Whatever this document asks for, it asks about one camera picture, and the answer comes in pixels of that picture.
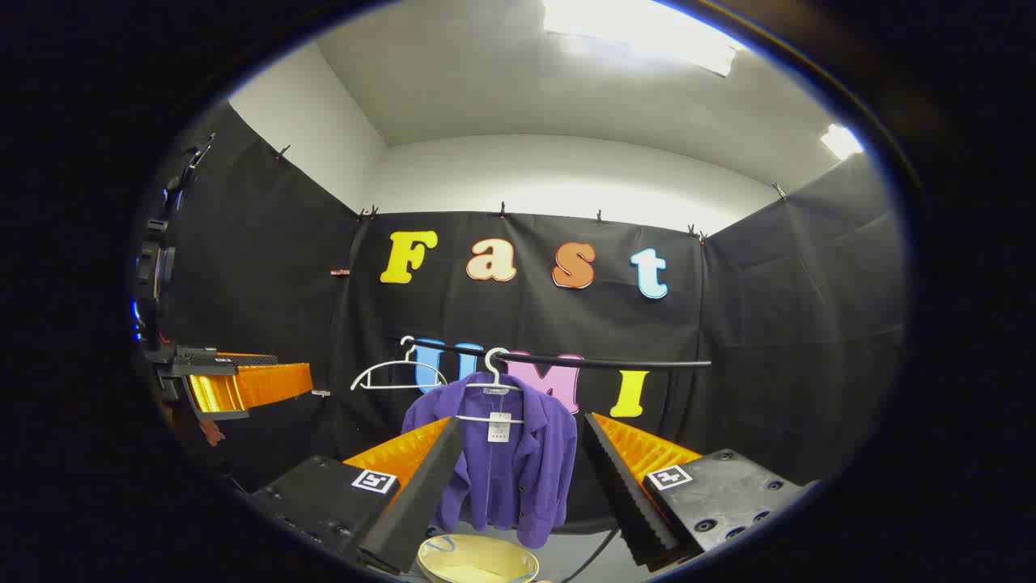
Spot white hanger with crossbar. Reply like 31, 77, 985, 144
456, 347, 527, 426

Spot white empty hanger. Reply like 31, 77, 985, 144
350, 335, 448, 392

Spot black clothes rail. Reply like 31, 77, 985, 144
401, 338, 713, 372

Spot black floor cable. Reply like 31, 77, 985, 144
558, 526, 621, 583

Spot black backdrop cloth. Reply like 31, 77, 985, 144
138, 101, 907, 537

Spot small ceiling light panel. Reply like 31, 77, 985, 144
820, 123, 865, 160

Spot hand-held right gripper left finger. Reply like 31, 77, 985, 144
247, 417, 464, 576

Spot large ceiling light panel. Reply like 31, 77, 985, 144
541, 0, 745, 78

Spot purple ribbed jacket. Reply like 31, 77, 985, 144
402, 372, 579, 550

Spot cream round laundry hamper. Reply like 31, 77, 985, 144
416, 533, 541, 583

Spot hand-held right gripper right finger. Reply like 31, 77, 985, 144
583, 413, 818, 572

